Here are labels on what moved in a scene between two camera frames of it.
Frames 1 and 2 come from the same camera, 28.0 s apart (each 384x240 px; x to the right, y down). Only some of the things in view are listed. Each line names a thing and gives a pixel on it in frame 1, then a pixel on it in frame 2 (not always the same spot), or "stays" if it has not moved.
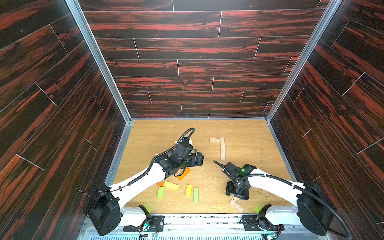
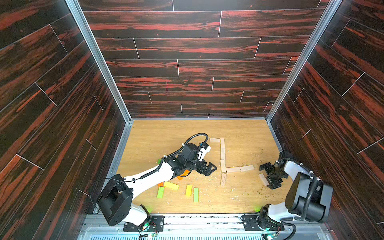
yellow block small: [188, 191] stays
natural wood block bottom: [237, 206] -> [223, 179]
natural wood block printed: [215, 140] stays
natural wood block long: [222, 149] stays
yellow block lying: [171, 185] stays
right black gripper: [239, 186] -> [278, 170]
